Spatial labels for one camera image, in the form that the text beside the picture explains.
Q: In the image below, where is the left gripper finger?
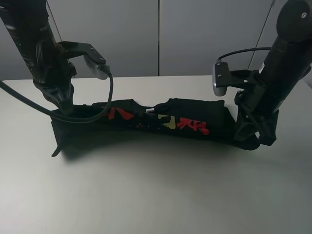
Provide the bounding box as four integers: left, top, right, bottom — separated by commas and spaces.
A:
58, 98, 73, 116

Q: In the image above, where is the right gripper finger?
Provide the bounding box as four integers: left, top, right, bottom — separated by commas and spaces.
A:
258, 110, 279, 146
234, 114, 257, 141

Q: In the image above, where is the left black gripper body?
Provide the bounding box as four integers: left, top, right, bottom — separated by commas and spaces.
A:
34, 73, 76, 107

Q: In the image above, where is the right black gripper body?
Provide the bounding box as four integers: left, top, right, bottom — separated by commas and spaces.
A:
234, 82, 279, 127

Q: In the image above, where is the black printed t-shirt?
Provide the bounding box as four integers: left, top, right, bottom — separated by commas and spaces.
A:
51, 98, 260, 157

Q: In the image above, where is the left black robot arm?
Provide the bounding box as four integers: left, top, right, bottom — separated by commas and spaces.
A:
0, 0, 76, 115

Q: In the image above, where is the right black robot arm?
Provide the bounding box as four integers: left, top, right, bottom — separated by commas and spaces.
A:
231, 0, 312, 146

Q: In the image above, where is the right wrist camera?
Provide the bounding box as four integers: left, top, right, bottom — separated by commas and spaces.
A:
213, 60, 255, 97

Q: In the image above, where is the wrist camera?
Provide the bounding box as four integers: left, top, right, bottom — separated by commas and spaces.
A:
213, 60, 255, 97
59, 41, 108, 80

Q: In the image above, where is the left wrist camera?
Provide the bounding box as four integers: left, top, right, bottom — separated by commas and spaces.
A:
59, 41, 108, 80

